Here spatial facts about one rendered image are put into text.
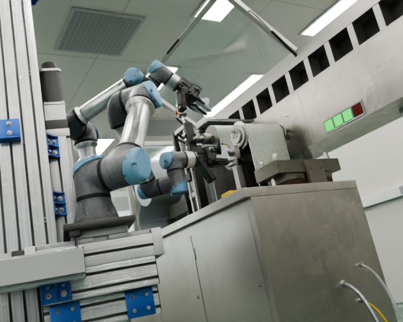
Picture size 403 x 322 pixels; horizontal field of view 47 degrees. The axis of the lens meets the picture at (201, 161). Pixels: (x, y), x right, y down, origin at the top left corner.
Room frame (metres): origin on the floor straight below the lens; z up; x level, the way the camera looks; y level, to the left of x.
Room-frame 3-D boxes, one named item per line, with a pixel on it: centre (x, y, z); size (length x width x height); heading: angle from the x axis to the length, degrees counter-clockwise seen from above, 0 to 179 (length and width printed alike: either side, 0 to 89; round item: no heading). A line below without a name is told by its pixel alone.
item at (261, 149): (2.23, -0.35, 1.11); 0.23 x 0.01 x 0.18; 123
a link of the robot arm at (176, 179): (1.94, 0.14, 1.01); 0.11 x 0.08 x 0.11; 73
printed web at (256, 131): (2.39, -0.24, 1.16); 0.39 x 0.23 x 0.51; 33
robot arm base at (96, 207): (1.52, 0.38, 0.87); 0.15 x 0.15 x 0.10
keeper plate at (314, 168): (2.08, -0.51, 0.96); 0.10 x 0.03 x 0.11; 123
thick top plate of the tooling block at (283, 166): (2.15, -0.44, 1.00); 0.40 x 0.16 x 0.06; 123
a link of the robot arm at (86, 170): (1.52, 0.38, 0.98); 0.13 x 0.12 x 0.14; 73
